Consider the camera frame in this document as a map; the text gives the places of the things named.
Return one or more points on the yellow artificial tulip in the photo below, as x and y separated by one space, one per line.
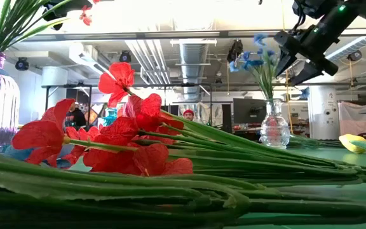
353 143

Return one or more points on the clear glass vase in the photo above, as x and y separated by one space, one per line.
274 136

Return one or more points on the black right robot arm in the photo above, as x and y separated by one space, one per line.
345 16

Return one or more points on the black monitor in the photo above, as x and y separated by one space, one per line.
248 111

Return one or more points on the silver ventilation duct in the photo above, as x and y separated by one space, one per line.
193 63

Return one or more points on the blue artificial flower bunch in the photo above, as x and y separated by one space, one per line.
256 63
106 203

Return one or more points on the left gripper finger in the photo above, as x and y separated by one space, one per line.
54 14

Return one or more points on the person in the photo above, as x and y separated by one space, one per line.
75 119
188 115

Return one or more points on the white cloth sheet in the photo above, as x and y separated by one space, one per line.
356 117

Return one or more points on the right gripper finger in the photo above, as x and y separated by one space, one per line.
303 72
288 47

